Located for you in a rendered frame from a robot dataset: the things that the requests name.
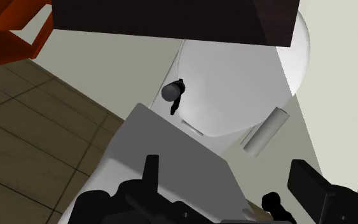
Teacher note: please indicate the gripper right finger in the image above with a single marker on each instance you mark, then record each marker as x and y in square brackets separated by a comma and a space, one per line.
[321, 192]

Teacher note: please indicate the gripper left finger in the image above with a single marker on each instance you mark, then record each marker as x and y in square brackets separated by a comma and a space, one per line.
[150, 173]

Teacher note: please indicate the black irregular object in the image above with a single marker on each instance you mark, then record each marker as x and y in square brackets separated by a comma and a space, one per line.
[272, 203]

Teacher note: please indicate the white toilet paper roll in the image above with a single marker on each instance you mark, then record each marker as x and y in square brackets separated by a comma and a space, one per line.
[265, 131]

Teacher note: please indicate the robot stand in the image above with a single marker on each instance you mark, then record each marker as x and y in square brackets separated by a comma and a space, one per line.
[166, 15]

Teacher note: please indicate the orange wooden furniture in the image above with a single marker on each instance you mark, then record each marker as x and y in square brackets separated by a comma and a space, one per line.
[8, 46]

